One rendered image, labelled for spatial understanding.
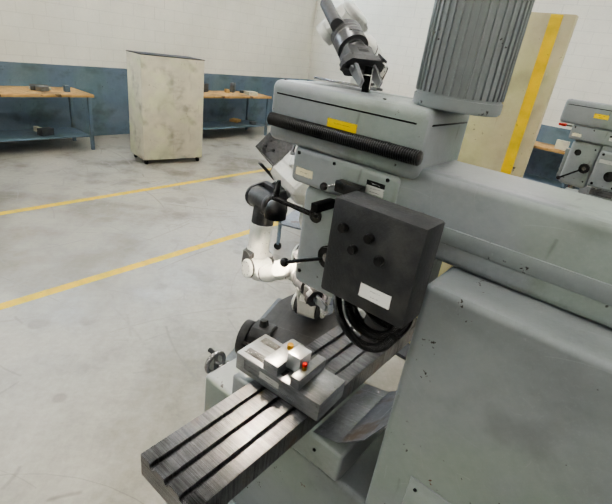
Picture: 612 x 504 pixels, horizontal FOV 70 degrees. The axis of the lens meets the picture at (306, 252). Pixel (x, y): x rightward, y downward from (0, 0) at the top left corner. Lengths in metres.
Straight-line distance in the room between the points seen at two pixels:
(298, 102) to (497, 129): 1.86
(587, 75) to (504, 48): 9.13
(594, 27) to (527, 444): 9.53
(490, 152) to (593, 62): 7.37
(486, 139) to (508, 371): 2.09
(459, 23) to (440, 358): 0.69
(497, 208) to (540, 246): 0.11
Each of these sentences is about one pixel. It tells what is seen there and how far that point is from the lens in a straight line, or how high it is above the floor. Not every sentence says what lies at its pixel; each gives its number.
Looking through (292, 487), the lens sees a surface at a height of 0.56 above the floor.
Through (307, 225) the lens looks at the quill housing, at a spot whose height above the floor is 1.51.
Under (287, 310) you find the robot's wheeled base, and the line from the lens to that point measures 2.59.
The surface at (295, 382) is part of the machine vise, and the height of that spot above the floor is 1.04.
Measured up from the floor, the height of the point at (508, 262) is 1.62.
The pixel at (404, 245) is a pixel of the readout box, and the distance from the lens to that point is 0.79.
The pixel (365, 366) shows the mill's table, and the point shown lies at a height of 0.95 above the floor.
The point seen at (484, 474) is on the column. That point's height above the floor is 1.19.
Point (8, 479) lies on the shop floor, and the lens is 2.66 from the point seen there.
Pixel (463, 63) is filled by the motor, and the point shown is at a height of 1.99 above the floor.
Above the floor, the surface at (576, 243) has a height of 1.70.
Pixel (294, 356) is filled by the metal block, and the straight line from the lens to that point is 1.42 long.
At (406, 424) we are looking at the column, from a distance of 1.16.
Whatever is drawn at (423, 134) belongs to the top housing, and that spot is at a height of 1.84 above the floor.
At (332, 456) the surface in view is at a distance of 1.49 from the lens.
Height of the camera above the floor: 1.97
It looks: 25 degrees down
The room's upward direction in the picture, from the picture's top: 8 degrees clockwise
